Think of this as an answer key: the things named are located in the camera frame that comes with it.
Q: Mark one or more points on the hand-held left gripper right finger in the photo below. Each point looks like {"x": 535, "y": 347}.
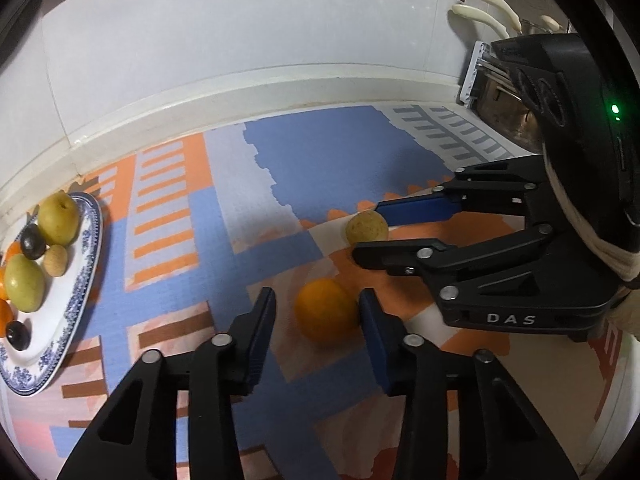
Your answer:
{"x": 377, "y": 345}

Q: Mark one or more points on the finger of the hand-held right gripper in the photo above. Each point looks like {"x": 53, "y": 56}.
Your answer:
{"x": 390, "y": 256}
{"x": 415, "y": 208}

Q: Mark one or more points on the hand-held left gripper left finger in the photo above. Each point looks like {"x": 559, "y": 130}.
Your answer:
{"x": 260, "y": 340}

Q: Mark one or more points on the small yellow-brown fruit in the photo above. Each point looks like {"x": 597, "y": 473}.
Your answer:
{"x": 55, "y": 259}
{"x": 366, "y": 227}

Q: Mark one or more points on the large orange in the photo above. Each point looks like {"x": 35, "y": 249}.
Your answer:
{"x": 327, "y": 317}

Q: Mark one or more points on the blue and white plate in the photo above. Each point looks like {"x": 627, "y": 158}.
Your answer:
{"x": 75, "y": 280}

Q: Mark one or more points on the large yellow pear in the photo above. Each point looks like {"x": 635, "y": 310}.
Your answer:
{"x": 59, "y": 219}

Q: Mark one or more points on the dark purple fruit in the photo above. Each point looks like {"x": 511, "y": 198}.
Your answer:
{"x": 17, "y": 335}
{"x": 31, "y": 242}

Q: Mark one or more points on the medium orange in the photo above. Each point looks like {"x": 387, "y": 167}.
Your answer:
{"x": 4, "y": 312}

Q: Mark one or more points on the small orange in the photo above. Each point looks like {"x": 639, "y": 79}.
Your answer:
{"x": 2, "y": 282}
{"x": 12, "y": 251}

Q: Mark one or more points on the white plastic rack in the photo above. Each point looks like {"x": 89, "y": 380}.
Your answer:
{"x": 472, "y": 72}

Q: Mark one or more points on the patterned orange and blue mat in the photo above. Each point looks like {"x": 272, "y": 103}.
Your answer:
{"x": 280, "y": 170}

